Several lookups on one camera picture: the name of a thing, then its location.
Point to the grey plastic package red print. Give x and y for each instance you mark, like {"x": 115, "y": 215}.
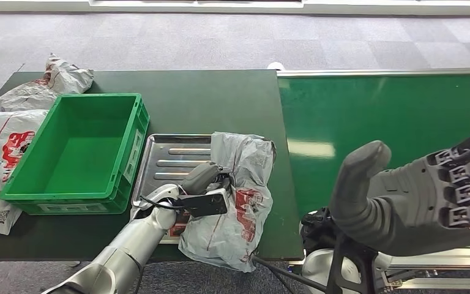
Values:
{"x": 239, "y": 178}

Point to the green plastic basket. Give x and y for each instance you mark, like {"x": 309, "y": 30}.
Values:
{"x": 77, "y": 154}

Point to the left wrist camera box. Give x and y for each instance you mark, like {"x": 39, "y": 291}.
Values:
{"x": 206, "y": 205}

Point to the white flat package red print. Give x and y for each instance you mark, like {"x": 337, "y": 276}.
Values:
{"x": 0, "y": 146}

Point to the green belt conveyor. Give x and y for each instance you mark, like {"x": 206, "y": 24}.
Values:
{"x": 381, "y": 105}

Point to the white round knob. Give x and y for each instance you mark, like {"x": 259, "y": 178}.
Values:
{"x": 276, "y": 66}

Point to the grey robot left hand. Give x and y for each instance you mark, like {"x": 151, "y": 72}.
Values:
{"x": 202, "y": 176}

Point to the crumpled grey plastic package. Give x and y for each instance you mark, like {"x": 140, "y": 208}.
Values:
{"x": 36, "y": 91}

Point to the electronic scale steel pan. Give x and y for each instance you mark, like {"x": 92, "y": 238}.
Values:
{"x": 170, "y": 158}

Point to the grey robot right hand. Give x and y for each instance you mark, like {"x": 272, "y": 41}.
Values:
{"x": 413, "y": 203}

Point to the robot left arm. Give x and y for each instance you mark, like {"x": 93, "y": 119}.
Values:
{"x": 129, "y": 243}

